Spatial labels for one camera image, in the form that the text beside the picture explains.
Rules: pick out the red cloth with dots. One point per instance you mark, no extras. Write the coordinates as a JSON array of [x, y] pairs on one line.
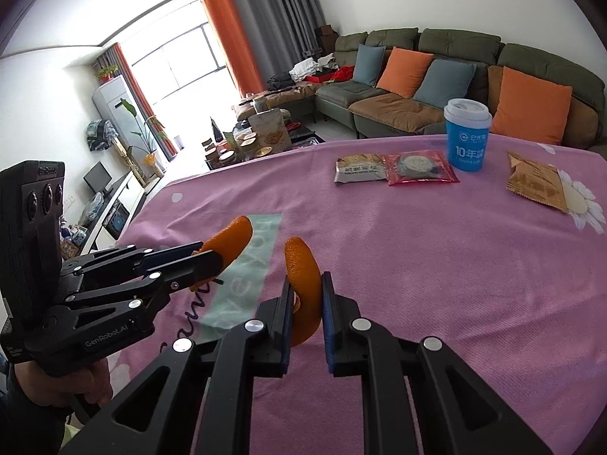
[[344, 73]]

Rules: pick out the clear plastic bag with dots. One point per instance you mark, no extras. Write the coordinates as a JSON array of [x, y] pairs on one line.
[[92, 208]]

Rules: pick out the grey red striped curtain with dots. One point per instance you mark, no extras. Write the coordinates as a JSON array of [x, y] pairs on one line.
[[124, 64]]

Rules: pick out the blue cup with white lid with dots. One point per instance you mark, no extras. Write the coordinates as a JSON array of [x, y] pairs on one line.
[[467, 147]]

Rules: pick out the tan snack bag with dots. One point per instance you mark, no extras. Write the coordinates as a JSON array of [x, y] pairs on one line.
[[270, 130]]

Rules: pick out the window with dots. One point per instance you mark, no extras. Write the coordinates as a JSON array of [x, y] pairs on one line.
[[189, 66]]

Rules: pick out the person's left hand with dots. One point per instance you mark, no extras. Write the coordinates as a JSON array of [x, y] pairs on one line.
[[57, 388]]

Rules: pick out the black coffee table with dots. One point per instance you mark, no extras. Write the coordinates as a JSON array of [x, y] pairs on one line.
[[303, 140]]

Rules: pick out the covered floor fan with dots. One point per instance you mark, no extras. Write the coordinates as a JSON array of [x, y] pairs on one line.
[[102, 132]]

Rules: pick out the orange curtain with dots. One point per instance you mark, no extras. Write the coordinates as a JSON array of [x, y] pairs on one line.
[[232, 47]]

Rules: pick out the black monitor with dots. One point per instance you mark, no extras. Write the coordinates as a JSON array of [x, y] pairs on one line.
[[97, 177]]

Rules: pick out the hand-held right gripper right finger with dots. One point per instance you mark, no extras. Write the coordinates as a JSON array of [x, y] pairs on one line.
[[331, 327]]

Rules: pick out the group of glass jars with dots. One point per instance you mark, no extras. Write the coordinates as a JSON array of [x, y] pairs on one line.
[[227, 154]]

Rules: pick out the red snack packet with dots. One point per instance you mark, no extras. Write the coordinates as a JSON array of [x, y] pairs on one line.
[[417, 166]]

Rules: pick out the brown snack packet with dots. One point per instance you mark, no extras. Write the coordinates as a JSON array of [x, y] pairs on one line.
[[536, 182]]

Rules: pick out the black clothes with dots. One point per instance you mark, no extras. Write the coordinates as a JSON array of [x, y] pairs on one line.
[[280, 80]]

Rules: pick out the grey snack packet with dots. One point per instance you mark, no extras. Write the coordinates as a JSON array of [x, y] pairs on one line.
[[360, 170]]

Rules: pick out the white black TV cabinet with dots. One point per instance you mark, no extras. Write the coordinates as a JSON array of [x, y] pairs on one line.
[[124, 199]]

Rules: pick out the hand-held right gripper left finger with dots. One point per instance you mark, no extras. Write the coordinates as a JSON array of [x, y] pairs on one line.
[[286, 327]]

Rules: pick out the white standing air conditioner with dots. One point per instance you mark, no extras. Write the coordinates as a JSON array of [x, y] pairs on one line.
[[111, 99]]

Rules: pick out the orange cushion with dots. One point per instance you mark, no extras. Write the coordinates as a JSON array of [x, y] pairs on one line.
[[531, 104], [403, 73]]

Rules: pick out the person's left forearm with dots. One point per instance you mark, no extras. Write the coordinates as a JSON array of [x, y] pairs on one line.
[[14, 426]]

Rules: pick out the curved orange peel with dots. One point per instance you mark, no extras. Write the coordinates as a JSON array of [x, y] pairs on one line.
[[232, 239], [303, 275]]

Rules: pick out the tall potted plant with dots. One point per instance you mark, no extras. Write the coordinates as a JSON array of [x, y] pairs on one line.
[[151, 159]]

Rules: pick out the pile of white clothes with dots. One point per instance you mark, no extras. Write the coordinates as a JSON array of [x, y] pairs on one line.
[[308, 68]]

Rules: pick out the blue cushion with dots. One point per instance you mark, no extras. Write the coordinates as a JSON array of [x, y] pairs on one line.
[[370, 64], [443, 83]]

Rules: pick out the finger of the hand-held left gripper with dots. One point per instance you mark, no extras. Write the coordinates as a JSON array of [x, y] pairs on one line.
[[142, 255], [189, 268]]

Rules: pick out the small potted plant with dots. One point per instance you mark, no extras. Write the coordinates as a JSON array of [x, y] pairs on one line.
[[105, 73]]

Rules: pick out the green brown sofa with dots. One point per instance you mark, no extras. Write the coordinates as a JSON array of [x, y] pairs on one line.
[[450, 40]]

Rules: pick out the pink floral blanket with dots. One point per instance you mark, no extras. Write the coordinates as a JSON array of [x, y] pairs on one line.
[[403, 256]]

